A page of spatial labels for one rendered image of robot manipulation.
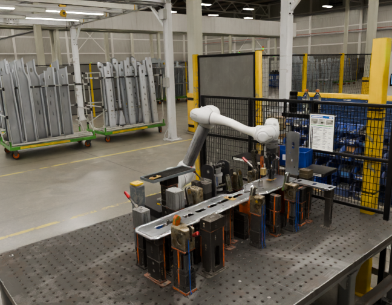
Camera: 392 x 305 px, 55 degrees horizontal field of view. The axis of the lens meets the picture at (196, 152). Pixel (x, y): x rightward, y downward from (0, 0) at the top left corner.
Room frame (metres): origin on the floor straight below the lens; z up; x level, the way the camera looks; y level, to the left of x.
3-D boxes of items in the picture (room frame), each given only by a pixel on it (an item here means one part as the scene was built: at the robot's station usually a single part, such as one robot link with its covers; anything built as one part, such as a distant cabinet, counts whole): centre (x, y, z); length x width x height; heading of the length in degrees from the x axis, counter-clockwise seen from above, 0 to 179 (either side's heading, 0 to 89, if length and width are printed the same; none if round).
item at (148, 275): (1.88, 0.24, 0.84); 0.18 x 0.06 x 0.29; 44
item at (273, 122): (2.64, -0.54, 1.39); 0.13 x 0.11 x 0.16; 154
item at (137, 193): (2.22, 0.37, 0.92); 0.08 x 0.08 x 0.44; 44
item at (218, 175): (2.54, -0.14, 0.94); 0.18 x 0.13 x 0.49; 134
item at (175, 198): (2.21, 0.14, 0.90); 0.13 x 0.10 x 0.41; 44
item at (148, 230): (2.30, -0.20, 1.00); 1.38 x 0.22 x 0.02; 134
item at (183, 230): (1.78, 0.08, 0.88); 0.15 x 0.11 x 0.36; 44
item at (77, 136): (8.63, 3.43, 0.88); 1.91 x 1.00 x 1.76; 127
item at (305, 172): (2.74, -0.83, 0.88); 0.08 x 0.08 x 0.36; 44
